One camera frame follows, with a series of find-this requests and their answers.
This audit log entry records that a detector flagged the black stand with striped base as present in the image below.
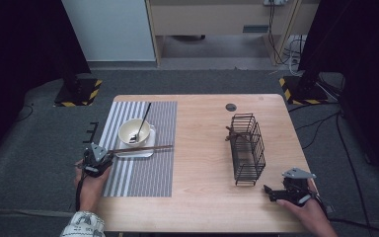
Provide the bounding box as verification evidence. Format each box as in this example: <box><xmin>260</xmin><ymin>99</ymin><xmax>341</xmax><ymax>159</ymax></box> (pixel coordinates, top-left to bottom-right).
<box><xmin>278</xmin><ymin>65</ymin><xmax>331</xmax><ymax>106</ymax></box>
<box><xmin>53</xmin><ymin>62</ymin><xmax>104</xmax><ymax>109</ymax></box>

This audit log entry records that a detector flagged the black floor cable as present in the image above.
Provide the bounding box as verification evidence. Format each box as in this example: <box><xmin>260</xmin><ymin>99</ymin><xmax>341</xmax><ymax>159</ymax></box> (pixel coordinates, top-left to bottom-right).
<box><xmin>335</xmin><ymin>111</ymin><xmax>374</xmax><ymax>237</ymax></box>
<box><xmin>14</xmin><ymin>103</ymin><xmax>35</xmax><ymax>123</ymax></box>
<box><xmin>288</xmin><ymin>101</ymin><xmax>343</xmax><ymax>151</ymax></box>

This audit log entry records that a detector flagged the square white plate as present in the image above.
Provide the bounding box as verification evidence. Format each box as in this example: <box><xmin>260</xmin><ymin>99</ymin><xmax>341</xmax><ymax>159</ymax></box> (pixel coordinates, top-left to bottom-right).
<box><xmin>114</xmin><ymin>124</ymin><xmax>157</xmax><ymax>159</ymax></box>

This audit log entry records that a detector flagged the cream bowl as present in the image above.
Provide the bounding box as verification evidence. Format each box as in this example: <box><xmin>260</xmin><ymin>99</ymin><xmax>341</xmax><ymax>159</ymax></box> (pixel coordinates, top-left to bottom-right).
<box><xmin>117</xmin><ymin>118</ymin><xmax>152</xmax><ymax>148</ymax></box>

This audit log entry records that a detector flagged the black-handled spoon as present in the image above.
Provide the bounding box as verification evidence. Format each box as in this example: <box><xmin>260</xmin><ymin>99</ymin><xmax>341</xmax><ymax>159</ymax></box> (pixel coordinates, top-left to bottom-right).
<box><xmin>128</xmin><ymin>102</ymin><xmax>153</xmax><ymax>145</ymax></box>

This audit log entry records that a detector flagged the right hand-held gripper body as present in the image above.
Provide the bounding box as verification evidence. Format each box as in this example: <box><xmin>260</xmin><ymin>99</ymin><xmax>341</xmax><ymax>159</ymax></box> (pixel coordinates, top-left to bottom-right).
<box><xmin>281</xmin><ymin>167</ymin><xmax>318</xmax><ymax>207</ymax></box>

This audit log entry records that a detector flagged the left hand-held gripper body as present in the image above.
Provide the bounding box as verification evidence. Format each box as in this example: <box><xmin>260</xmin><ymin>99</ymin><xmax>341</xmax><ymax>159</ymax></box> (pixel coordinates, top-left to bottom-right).
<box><xmin>82</xmin><ymin>142</ymin><xmax>110</xmax><ymax>179</ymax></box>

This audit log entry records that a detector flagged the beige desk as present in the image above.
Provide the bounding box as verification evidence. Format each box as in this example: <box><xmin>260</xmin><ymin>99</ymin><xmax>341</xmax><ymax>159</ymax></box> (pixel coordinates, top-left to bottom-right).
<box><xmin>144</xmin><ymin>0</ymin><xmax>321</xmax><ymax>67</ymax></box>

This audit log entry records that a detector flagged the person's left hand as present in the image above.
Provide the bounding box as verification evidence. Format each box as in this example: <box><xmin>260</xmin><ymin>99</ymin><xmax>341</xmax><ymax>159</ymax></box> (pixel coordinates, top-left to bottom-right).
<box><xmin>73</xmin><ymin>160</ymin><xmax>113</xmax><ymax>212</ymax></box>

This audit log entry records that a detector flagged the person's right hand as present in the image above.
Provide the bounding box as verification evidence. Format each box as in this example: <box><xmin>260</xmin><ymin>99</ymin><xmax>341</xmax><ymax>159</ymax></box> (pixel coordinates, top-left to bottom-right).
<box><xmin>275</xmin><ymin>179</ymin><xmax>331</xmax><ymax>229</ymax></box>

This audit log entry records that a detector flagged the black hanging cable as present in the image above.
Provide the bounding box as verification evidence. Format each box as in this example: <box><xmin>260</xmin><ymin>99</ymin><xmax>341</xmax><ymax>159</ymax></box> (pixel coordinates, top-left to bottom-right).
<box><xmin>267</xmin><ymin>3</ymin><xmax>286</xmax><ymax>66</ymax></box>

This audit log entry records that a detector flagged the black wire basket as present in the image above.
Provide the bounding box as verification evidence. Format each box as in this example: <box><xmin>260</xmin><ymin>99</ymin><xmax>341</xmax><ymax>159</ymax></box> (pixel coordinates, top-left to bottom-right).
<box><xmin>228</xmin><ymin>113</ymin><xmax>266</xmax><ymax>188</ymax></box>

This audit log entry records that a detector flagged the white cable bundle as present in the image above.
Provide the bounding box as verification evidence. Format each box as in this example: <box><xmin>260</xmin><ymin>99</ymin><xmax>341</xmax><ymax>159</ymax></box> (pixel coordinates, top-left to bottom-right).
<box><xmin>286</xmin><ymin>34</ymin><xmax>308</xmax><ymax>77</ymax></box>

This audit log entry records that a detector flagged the white cabinet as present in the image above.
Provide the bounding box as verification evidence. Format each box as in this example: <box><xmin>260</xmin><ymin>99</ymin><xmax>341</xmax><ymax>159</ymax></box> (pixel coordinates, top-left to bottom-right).
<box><xmin>60</xmin><ymin>0</ymin><xmax>157</xmax><ymax>63</ymax></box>

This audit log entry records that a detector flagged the grey striped placemat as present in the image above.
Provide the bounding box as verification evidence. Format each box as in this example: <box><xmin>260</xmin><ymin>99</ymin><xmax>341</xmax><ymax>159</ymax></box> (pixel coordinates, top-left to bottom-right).
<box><xmin>99</xmin><ymin>100</ymin><xmax>179</xmax><ymax>198</ymax></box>

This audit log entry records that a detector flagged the grey vent grille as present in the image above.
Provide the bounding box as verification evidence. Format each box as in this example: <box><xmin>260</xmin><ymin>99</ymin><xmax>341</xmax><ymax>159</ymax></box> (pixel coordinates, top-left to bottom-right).
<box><xmin>242</xmin><ymin>24</ymin><xmax>270</xmax><ymax>35</ymax></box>

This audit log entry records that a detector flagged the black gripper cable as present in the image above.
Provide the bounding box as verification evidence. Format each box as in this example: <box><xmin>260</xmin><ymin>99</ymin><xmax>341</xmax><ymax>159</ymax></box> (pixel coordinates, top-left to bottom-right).
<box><xmin>75</xmin><ymin>171</ymin><xmax>89</xmax><ymax>212</ymax></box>
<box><xmin>315</xmin><ymin>194</ymin><xmax>379</xmax><ymax>237</ymax></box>

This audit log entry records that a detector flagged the black curtain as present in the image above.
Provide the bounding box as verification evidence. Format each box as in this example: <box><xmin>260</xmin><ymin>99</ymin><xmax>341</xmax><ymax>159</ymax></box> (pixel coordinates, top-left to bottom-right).
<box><xmin>296</xmin><ymin>0</ymin><xmax>379</xmax><ymax>187</ymax></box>
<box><xmin>0</xmin><ymin>0</ymin><xmax>92</xmax><ymax>167</ymax></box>

